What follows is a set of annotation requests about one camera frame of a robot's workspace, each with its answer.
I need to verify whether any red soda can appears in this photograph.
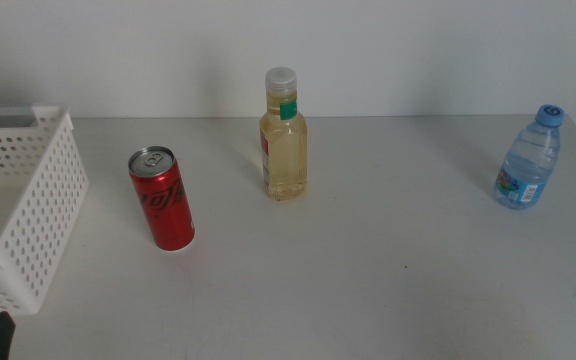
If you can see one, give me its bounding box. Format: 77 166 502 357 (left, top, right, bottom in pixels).
127 145 196 252

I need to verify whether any yellow liquid bottle grey cap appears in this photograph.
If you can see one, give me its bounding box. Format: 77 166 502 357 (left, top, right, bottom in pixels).
259 66 309 202

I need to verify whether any small blue water bottle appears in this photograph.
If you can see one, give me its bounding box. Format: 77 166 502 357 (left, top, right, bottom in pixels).
493 103 566 211

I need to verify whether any white perforated plastic basket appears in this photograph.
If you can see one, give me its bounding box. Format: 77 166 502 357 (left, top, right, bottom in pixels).
0 103 91 319

